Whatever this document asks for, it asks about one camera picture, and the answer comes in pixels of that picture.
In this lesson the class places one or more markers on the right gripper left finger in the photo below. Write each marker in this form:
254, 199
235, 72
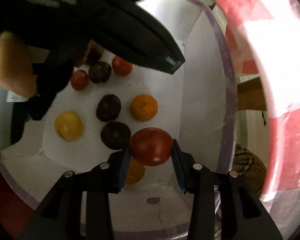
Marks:
77, 206

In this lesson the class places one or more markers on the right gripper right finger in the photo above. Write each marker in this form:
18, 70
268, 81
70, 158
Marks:
243, 214

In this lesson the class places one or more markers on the dark mangosteen back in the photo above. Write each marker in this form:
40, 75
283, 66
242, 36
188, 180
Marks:
100, 72

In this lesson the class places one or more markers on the dark mangosteen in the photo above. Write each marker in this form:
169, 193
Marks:
115, 135
108, 108
100, 72

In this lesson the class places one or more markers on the red tomato front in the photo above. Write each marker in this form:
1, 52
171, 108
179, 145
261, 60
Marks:
121, 67

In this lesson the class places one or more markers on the small orange tangerine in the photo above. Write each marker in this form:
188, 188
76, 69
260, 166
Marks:
135, 172

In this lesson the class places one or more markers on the yellow orange fruit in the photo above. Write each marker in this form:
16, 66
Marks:
69, 126

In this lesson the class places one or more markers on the dark mangosteen front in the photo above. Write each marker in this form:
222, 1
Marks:
108, 108

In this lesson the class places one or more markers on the small red tomato back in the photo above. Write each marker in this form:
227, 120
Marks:
151, 146

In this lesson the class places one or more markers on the person left hand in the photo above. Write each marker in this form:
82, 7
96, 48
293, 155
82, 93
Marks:
16, 72

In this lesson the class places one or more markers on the white cardboard box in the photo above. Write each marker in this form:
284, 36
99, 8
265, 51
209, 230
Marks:
106, 85

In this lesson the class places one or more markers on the red checkered tablecloth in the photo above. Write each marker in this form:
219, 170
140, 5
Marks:
266, 41

